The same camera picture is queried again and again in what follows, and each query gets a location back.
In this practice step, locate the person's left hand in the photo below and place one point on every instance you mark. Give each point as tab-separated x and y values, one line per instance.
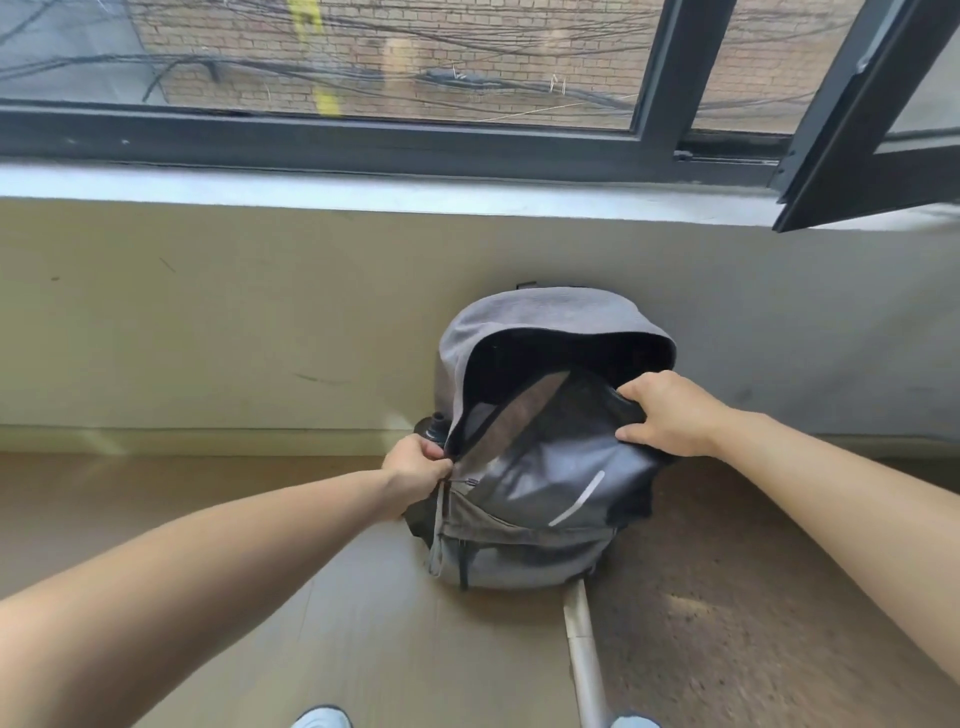
411	476

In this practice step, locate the open black window sash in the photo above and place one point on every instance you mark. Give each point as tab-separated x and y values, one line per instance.
840	127

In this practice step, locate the black window frame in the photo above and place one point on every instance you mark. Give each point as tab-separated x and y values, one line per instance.
375	142

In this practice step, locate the grey backpack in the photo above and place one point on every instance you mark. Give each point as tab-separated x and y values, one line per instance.
525	480

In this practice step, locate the grey window sill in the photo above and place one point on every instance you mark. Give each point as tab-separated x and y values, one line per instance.
375	191

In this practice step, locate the metal floor strip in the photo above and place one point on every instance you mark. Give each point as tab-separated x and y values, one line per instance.
583	652

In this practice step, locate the black bottle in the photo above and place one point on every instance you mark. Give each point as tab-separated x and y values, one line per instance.
429	430

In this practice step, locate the person's left thumb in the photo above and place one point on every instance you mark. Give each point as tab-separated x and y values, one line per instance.
441	471

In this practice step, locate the person's right forearm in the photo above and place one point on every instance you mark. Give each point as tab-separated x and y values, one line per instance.
847	510

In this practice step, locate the person's right white shoe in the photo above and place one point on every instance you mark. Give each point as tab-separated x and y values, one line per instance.
634	722

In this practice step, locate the person's right thumb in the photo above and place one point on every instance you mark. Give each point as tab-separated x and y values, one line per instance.
636	433

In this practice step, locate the person's left forearm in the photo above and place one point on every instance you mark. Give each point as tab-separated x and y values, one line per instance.
195	592

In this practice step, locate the brick building wall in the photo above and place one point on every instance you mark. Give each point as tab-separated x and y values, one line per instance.
525	41

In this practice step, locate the person's left white shoe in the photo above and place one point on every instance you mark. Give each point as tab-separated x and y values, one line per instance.
321	718

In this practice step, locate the person's white shoe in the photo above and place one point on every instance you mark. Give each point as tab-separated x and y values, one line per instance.
321	718
634	722

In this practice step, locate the person's right hand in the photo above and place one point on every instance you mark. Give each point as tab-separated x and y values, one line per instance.
679	416

